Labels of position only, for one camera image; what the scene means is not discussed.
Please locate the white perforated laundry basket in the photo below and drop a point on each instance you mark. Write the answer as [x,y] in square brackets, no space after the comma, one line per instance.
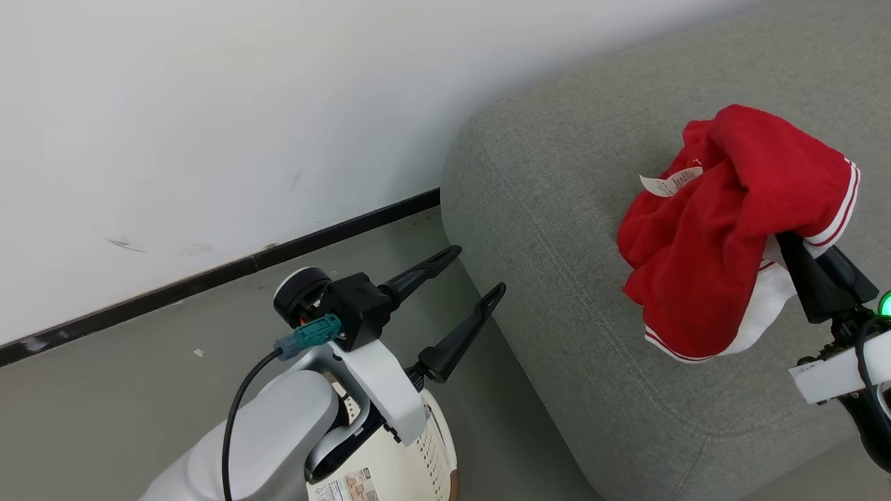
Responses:
[424,466]

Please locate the black baseboard strip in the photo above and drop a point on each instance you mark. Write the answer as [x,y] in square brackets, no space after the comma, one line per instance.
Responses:
[209,275]

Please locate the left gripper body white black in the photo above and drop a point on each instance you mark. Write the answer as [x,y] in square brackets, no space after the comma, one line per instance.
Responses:
[358,309]

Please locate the red garment with white stripes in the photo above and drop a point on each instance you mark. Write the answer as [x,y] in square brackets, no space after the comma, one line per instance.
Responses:
[731,229]

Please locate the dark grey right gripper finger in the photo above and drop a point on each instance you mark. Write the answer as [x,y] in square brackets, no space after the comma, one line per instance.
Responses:
[807,285]
[849,275]

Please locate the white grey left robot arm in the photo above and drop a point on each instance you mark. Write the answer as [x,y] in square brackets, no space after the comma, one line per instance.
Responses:
[278,445]

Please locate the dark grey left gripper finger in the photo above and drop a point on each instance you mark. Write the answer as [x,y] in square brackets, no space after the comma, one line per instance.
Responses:
[424,268]
[459,337]

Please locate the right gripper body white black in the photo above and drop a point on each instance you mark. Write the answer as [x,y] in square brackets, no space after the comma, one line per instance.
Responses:
[842,369]

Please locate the grey fabric sofa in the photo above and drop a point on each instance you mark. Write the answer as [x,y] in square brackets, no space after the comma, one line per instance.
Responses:
[571,243]

